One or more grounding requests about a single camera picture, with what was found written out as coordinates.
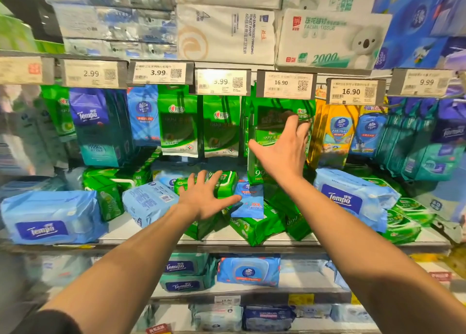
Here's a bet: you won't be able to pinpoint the black sleeve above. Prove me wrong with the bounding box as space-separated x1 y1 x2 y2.
11 309 83 334

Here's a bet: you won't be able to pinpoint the pale blue wipes pack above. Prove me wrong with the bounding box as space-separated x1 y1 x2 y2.
331 304 380 324

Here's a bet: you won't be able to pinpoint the metal shelf board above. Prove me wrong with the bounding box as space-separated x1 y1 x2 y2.
0 212 453 255
150 270 352 306

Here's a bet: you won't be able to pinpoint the small blue wipes packet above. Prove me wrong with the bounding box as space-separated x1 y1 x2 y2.
229 182 265 220

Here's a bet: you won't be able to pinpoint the row of shelf price tags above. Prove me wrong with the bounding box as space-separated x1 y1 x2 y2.
0 55 456 106

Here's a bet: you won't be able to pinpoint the large blue wipes pack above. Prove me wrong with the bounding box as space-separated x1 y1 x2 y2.
313 168 402 234
0 189 108 246

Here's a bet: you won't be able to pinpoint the green lidded wipes pack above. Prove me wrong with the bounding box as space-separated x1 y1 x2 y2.
174 170 239 200
379 210 422 245
390 197 437 226

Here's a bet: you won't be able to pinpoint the dark blue wipes pack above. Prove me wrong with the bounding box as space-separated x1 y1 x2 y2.
242 306 296 332

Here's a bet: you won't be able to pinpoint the light blue wipes pack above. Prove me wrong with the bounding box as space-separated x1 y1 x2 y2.
122 181 180 229
152 162 199 191

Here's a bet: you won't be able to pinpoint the yellow shelf label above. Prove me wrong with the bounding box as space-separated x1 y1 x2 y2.
288 293 315 306

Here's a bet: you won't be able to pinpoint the large green hanging wipes packet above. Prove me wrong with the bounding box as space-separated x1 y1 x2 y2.
245 85 317 186

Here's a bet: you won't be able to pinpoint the person's left hand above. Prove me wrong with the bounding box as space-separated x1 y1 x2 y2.
177 170 242 222

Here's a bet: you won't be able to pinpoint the stack of clear-wrapped tissue packs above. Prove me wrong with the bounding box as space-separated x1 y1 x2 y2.
38 0 178 60

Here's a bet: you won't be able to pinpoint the purple and teal hanging packets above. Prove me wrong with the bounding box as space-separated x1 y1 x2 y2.
68 87 134 168

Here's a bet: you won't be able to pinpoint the pile of green wipes packs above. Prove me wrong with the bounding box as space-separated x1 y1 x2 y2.
82 152 161 222

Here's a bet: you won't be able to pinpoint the yellow hanging wipes packet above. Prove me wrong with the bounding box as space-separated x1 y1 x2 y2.
307 99 362 170

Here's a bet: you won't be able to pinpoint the row of teal purple packets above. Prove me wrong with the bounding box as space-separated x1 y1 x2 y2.
375 90 466 182

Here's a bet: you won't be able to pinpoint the light green tissue pack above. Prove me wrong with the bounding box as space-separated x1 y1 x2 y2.
0 3 66 54

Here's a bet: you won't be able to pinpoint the white hanging packets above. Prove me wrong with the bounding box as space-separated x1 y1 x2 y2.
0 85 70 178

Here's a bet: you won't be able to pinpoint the blue lidded wipes pack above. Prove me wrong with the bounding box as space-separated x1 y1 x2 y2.
217 255 281 288

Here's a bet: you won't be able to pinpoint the teal wipes pack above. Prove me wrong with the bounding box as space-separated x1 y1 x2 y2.
159 257 218 293
162 254 212 277

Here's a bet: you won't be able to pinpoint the person's right hand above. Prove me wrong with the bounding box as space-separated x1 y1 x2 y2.
248 114 312 188

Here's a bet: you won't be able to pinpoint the blue penguin hanging wipes packet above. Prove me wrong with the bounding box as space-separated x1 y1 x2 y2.
349 106 389 159

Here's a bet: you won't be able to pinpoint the person's right forearm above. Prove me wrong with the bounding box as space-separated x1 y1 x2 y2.
275 179 466 334

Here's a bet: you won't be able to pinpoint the lower metal shelf board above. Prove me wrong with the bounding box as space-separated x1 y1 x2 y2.
150 270 352 306

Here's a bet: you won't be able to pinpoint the white wipes pack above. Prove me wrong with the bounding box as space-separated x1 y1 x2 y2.
189 304 243 333

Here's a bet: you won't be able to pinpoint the person's left forearm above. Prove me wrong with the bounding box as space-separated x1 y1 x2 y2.
36 204 204 334

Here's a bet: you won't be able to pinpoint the stack of blue tissue packs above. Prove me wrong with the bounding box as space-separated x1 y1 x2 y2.
372 0 466 71

